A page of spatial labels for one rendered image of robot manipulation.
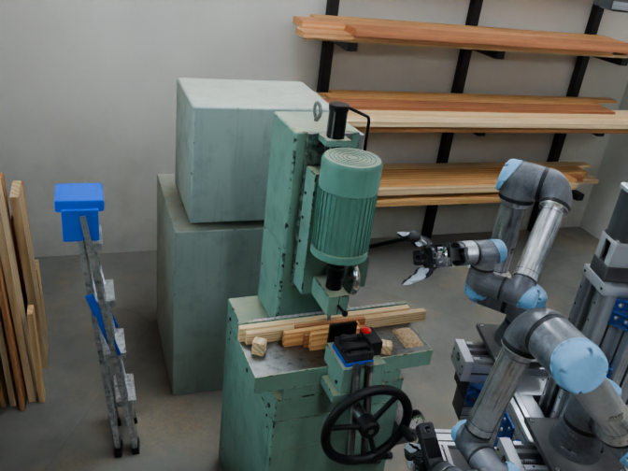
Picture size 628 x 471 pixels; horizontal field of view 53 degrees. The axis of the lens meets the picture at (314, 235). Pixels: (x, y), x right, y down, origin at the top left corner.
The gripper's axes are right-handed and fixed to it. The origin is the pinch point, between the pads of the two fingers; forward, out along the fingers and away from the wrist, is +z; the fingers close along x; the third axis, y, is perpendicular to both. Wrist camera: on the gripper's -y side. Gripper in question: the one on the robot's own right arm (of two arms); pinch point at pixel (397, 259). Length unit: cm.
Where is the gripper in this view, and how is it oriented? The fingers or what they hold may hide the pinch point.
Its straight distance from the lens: 186.1
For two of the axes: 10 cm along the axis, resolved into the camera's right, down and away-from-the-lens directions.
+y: 3.7, -0.8, -9.3
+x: 0.8, 10.0, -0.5
